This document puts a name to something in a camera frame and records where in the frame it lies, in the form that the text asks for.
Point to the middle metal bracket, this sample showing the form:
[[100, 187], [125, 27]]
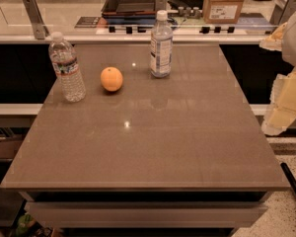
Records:
[[160, 5]]

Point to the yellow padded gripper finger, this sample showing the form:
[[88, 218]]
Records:
[[274, 41], [281, 112]]

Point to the right metal bracket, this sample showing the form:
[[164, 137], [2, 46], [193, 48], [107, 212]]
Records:
[[282, 11]]

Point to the table drawer front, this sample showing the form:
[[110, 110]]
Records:
[[146, 214]]

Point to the clear ribbed water bottle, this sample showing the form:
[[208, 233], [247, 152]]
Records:
[[65, 64]]

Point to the black rod on floor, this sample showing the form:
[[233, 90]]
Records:
[[289, 175]]

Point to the cardboard box with label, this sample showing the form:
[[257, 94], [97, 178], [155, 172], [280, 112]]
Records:
[[222, 11]]

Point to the orange fruit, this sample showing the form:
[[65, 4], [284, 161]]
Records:
[[111, 79]]

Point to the blue label water bottle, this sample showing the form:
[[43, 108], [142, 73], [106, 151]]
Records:
[[161, 46]]

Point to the green object under table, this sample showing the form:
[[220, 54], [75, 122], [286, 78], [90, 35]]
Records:
[[24, 224]]

